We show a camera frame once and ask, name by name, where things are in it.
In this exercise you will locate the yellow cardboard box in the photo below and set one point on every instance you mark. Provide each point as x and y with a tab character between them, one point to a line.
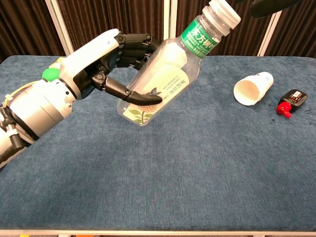
58	63

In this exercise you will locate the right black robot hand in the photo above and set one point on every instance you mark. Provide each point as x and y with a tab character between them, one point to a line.
269	7

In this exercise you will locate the blue fabric table cover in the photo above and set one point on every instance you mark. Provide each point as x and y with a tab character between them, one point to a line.
172	177

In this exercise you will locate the white paper cup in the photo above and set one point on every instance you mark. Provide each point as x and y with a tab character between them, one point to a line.
247	92

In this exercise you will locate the black pouch with red cap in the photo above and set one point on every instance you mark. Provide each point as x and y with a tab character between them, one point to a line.
293	97

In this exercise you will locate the dark brown curtain panel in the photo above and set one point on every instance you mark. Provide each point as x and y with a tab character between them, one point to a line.
111	14
237	39
24	24
298	32

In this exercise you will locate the green rubber ball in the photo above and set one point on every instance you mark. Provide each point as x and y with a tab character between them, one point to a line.
50	74

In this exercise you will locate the clear plastic tea bottle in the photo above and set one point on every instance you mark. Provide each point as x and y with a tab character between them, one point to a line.
168	74

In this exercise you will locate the white screen frame post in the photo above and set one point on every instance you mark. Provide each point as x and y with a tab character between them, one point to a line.
169	17
58	22
270	32

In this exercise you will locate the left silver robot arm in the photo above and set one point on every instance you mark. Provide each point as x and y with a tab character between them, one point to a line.
34	111

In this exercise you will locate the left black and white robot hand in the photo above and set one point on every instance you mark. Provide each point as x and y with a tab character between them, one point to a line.
84	61

